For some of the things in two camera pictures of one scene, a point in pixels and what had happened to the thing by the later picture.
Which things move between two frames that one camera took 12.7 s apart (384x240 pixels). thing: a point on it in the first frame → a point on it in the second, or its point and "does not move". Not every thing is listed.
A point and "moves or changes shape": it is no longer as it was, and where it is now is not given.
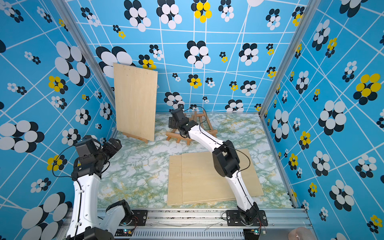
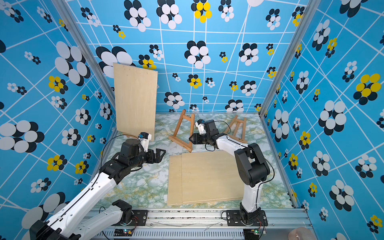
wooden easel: (206, 124) → (233, 136)
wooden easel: (173, 134) moves or changes shape
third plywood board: (175, 181) does not move
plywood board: (201, 182) does not move
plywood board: (136, 90) does not move
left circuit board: (124, 232) does not move
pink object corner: (300, 233) does not move
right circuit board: (251, 234) does not move
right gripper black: (172, 123) → (196, 137)
